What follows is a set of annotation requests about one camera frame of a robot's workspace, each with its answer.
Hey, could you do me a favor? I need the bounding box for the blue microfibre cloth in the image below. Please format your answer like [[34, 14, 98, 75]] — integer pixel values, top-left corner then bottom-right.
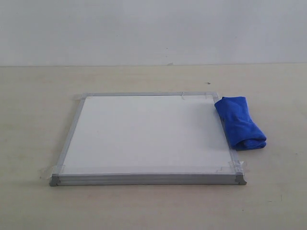
[[214, 96, 267, 151]]

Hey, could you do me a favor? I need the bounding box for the white board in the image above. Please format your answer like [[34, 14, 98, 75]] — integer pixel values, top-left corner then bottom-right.
[[49, 92, 247, 186]]

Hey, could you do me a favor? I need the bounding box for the clear tape back-right corner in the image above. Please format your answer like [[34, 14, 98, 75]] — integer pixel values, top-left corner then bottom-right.
[[180, 92, 216, 100]]

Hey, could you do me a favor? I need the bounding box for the clear tape back-left corner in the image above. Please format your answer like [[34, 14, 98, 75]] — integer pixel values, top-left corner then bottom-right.
[[72, 93, 93, 101]]

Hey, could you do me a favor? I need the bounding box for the clear tape front-right corner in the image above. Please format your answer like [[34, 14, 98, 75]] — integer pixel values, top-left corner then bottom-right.
[[215, 160, 247, 174]]

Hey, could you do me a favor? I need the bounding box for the clear tape front-left corner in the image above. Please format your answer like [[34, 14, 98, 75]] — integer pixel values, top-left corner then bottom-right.
[[38, 165, 65, 180]]

